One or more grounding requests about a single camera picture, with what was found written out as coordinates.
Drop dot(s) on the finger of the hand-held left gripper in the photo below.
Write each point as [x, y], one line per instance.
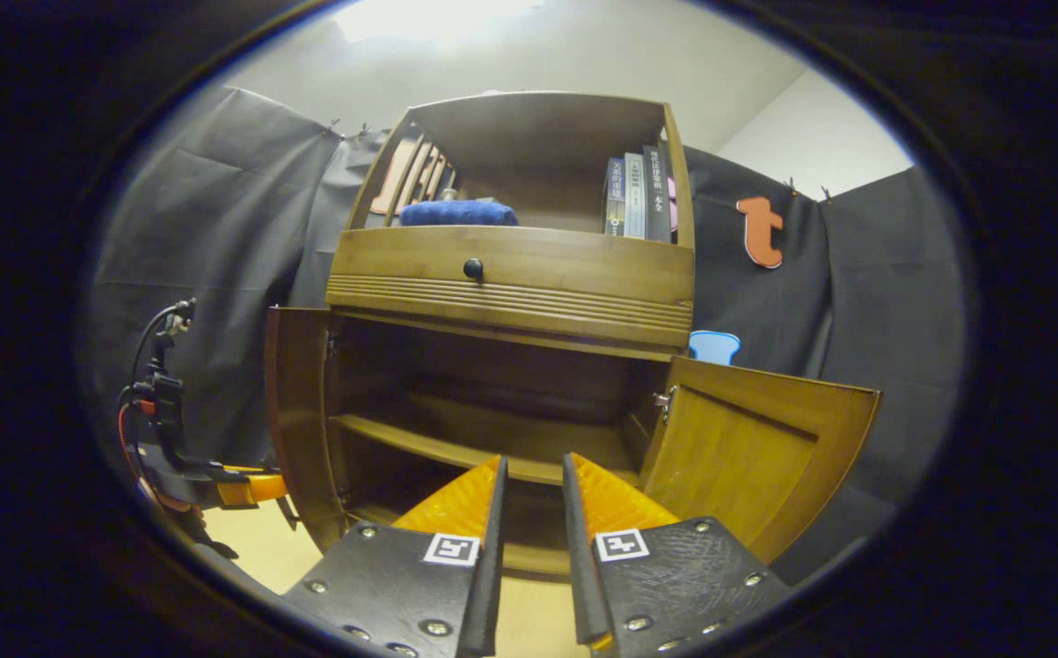
[255, 489]

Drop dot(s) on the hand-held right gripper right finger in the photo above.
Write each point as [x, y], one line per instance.
[581, 567]

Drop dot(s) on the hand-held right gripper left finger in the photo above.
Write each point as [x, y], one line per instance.
[488, 585]

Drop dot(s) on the wooden cabinet door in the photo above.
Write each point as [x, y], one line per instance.
[748, 457]
[296, 411]

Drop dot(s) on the wooden double-door shoe cabinet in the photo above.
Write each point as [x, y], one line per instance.
[538, 137]

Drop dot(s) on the metal door hinge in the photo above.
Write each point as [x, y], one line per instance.
[664, 402]
[333, 344]

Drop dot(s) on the black backdrop cloth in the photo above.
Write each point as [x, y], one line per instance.
[200, 274]

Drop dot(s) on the wooden drawer with grooves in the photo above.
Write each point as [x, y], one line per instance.
[538, 274]

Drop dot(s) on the round black drawer knob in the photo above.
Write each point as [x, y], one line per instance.
[473, 269]

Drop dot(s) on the blue folded towel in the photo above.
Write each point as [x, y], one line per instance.
[458, 213]

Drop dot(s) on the grey spine book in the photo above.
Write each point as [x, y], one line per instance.
[635, 196]

